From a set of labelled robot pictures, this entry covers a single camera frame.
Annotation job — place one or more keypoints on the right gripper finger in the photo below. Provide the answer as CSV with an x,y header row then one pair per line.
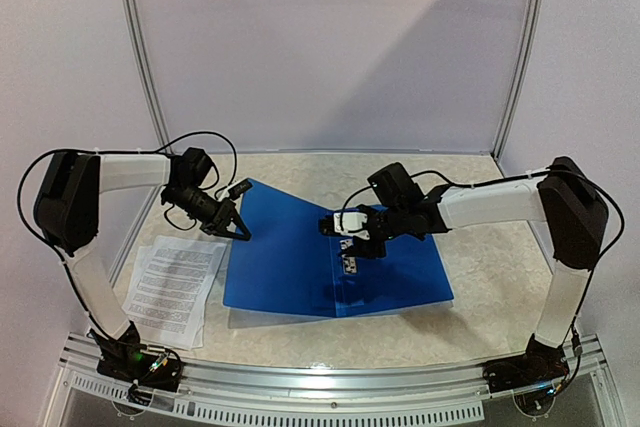
x,y
332,226
348,248

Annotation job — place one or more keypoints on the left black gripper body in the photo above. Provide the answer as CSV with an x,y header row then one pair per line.
x,y
219,216

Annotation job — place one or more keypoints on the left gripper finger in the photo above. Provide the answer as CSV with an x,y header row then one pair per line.
x,y
229,235
239,229

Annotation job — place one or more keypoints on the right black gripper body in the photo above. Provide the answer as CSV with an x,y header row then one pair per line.
x,y
370,235

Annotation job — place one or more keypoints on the blue file folder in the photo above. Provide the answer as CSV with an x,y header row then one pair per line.
x,y
289,267

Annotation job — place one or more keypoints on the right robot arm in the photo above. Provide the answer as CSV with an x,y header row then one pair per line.
x,y
574,209

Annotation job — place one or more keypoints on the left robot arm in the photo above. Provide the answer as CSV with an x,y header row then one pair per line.
x,y
67,205

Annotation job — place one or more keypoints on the metal folder clip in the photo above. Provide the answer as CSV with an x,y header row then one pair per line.
x,y
349,265

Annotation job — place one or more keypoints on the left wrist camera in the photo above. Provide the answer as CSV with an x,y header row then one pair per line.
x,y
238,189

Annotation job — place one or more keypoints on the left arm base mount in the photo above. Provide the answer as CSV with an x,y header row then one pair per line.
x,y
127,359

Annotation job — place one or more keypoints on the aluminium front rail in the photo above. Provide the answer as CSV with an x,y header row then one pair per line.
x,y
221,394

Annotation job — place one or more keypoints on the left aluminium frame post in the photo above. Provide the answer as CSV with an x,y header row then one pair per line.
x,y
134,24

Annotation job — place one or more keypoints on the aluminium frame post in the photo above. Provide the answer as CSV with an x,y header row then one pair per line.
x,y
525,46
134,24

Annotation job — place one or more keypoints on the right aluminium frame post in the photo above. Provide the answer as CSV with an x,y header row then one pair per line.
x,y
525,46

